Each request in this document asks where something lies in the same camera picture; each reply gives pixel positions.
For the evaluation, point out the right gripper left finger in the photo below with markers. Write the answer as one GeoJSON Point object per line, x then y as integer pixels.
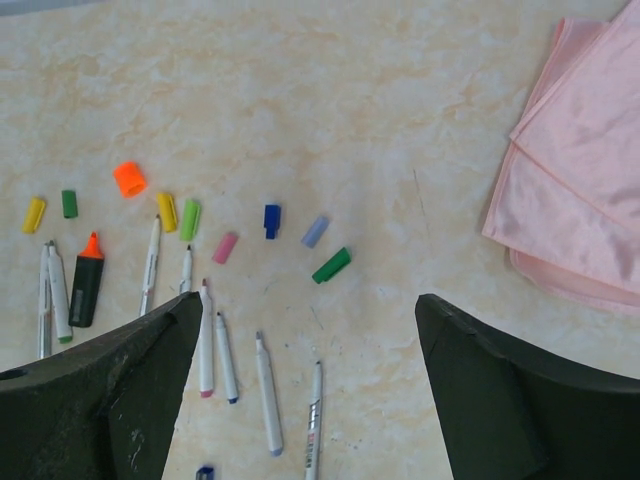
{"type": "Point", "coordinates": [104, 409]}

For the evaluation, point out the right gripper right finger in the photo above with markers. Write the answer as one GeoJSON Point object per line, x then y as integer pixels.
{"type": "Point", "coordinates": [511, 410]}

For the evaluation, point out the pink cap paint marker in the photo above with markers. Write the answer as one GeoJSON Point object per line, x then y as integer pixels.
{"type": "Point", "coordinates": [205, 344]}

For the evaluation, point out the green cap white marker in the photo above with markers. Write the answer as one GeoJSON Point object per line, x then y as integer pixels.
{"type": "Point", "coordinates": [59, 295]}

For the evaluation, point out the blue cap white marker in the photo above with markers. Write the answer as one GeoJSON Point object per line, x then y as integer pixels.
{"type": "Point", "coordinates": [231, 389]}

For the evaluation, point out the black orange highlighter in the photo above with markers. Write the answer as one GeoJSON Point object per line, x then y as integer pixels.
{"type": "Point", "coordinates": [86, 284]}

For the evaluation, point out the yellow marker pen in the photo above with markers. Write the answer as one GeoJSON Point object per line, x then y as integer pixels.
{"type": "Point", "coordinates": [150, 272]}

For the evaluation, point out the lime cap white marker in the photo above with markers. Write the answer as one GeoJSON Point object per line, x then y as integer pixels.
{"type": "Point", "coordinates": [186, 275]}

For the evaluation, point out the lilac cap paint marker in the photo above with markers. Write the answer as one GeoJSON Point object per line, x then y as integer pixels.
{"type": "Point", "coordinates": [268, 398]}

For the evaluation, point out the pink marker cap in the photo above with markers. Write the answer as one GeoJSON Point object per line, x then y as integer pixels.
{"type": "Point", "coordinates": [225, 248]}

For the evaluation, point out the orange highlighter cap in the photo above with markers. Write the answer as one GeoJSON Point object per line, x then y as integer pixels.
{"type": "Point", "coordinates": [129, 179]}

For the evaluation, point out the lilac marker cap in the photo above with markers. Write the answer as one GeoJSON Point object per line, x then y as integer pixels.
{"type": "Point", "coordinates": [315, 232]}

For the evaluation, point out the small blue square cap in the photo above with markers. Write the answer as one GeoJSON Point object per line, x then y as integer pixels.
{"type": "Point", "coordinates": [205, 473]}

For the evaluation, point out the pink cloth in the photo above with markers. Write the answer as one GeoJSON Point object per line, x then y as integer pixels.
{"type": "Point", "coordinates": [566, 201]}

